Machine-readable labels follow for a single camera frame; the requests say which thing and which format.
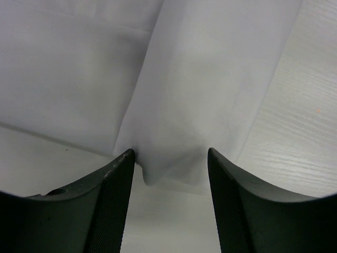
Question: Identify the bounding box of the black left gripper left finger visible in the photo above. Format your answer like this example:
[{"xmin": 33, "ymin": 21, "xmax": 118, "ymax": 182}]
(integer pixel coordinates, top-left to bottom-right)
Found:
[{"xmin": 1, "ymin": 149, "xmax": 135, "ymax": 252}]

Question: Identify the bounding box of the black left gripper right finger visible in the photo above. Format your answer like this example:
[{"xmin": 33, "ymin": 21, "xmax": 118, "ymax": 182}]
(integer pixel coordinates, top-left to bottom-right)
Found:
[{"xmin": 207, "ymin": 148, "xmax": 336, "ymax": 252}]

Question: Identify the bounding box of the white t shirt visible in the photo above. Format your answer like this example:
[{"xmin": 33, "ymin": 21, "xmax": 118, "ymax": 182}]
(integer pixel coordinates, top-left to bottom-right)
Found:
[{"xmin": 1, "ymin": 1, "xmax": 302, "ymax": 196}]

